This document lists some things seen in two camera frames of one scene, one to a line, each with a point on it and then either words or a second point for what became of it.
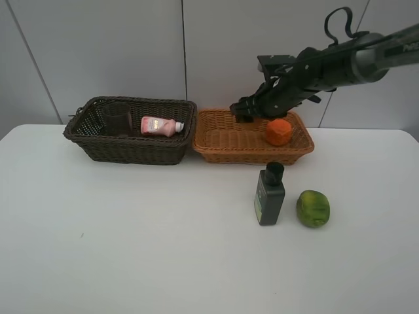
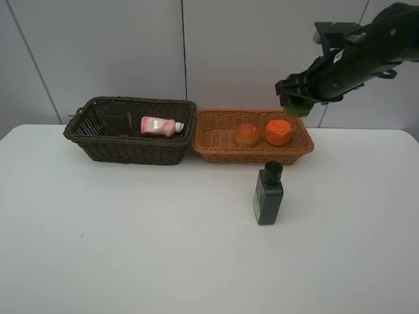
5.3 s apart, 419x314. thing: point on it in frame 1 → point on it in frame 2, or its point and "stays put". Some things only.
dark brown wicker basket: [85, 127] stays put
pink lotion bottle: [160, 126] stays put
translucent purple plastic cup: [118, 117] stays put
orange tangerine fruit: [279, 132] stays put
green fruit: [313, 209] → [298, 110]
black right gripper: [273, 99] → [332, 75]
